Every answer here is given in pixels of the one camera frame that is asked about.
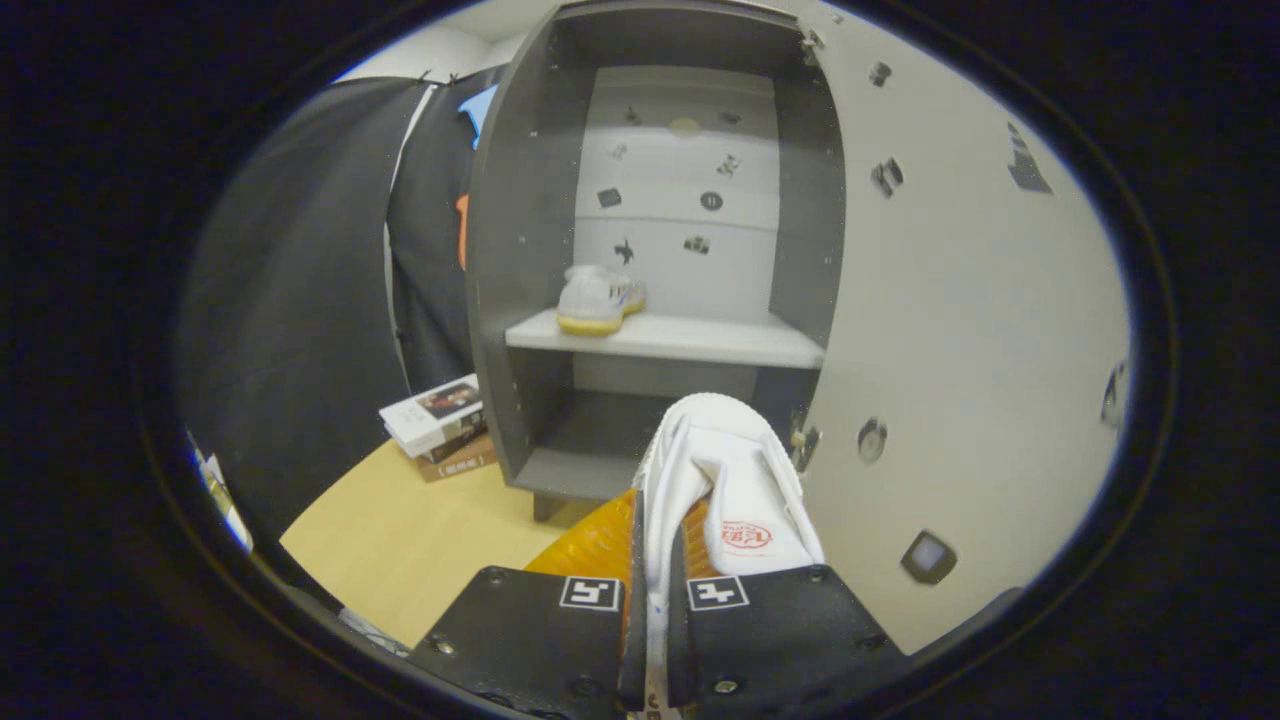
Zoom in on white shoe with yellow sole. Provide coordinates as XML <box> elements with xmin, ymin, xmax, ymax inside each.
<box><xmin>556</xmin><ymin>264</ymin><xmax>647</xmax><ymax>337</ymax></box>

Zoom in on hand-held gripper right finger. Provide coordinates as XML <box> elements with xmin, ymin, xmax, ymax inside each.
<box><xmin>668</xmin><ymin>498</ymin><xmax>906</xmax><ymax>716</ymax></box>

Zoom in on white shoe with red print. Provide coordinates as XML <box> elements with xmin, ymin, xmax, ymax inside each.
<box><xmin>632</xmin><ymin>392</ymin><xmax>827</xmax><ymax>716</ymax></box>

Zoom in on white box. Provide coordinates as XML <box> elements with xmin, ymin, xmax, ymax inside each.
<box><xmin>200</xmin><ymin>455</ymin><xmax>254</xmax><ymax>551</ymax></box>

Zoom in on dark grey shoe cabinet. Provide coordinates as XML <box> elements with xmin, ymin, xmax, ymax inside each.
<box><xmin>465</xmin><ymin>0</ymin><xmax>846</xmax><ymax>521</ymax></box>

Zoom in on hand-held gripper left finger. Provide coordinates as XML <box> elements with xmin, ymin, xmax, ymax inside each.
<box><xmin>410</xmin><ymin>488</ymin><xmax>646</xmax><ymax>716</ymax></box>

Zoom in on black backdrop cloth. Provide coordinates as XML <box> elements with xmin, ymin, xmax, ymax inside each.
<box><xmin>180</xmin><ymin>68</ymin><xmax>501</xmax><ymax>541</ymax></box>

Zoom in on brown book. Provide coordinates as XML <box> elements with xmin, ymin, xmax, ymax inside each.
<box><xmin>415</xmin><ymin>433</ymin><xmax>498</xmax><ymax>484</ymax></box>

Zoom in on light grey shoe cabinet door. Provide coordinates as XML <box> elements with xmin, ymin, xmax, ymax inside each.
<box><xmin>790</xmin><ymin>0</ymin><xmax>1131</xmax><ymax>656</ymax></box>

